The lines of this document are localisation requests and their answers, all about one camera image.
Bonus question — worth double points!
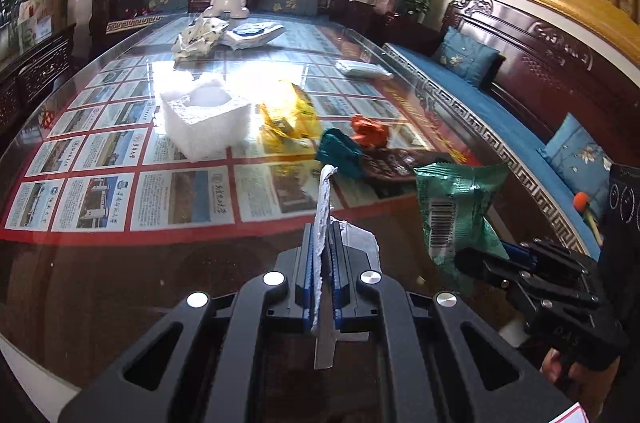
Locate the green snack bag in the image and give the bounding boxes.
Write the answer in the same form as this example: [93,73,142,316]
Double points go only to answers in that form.
[414,162,510,296]

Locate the blue cushioned wooden sofa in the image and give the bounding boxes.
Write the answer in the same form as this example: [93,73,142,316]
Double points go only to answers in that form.
[375,0,639,255]

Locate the yellow plastic wrapper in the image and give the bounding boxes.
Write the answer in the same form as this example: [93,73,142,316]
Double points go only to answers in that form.
[257,80,321,152]

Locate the person's right hand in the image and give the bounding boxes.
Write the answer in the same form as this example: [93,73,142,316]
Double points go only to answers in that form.
[540,348,620,422]

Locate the teal embroidered cushion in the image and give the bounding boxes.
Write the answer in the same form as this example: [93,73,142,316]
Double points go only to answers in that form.
[432,26,501,88]
[538,113,612,218]

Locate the teal crumpled wrapper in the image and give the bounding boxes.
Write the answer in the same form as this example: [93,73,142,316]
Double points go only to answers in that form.
[314,128,364,180]

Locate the dark carved wooden table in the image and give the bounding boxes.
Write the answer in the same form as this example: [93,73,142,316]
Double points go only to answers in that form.
[1,16,565,422]

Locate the white tissue pack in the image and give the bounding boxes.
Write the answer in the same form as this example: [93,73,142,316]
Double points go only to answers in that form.
[334,59,393,80]

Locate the white blue packet stack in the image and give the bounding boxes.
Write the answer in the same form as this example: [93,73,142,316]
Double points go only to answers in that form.
[220,21,284,50]

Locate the dark ashtray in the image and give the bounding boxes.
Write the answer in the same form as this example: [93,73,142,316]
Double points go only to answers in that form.
[359,148,454,183]

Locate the crumpled white patterned paper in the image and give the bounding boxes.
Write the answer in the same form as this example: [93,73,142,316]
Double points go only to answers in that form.
[171,16,229,62]

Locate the torn white paper pieces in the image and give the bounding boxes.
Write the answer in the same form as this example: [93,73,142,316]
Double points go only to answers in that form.
[311,164,382,370]

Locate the white styrofoam block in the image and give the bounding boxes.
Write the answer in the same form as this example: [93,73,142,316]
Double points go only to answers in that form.
[160,80,252,162]

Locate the carved wooden tv cabinet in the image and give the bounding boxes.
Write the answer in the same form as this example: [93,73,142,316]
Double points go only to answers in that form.
[0,23,76,152]

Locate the corner potted plant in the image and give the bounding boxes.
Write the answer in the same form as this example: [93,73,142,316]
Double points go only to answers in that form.
[405,0,432,20]

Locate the orange paper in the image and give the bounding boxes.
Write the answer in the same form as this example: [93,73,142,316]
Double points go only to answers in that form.
[350,114,390,149]

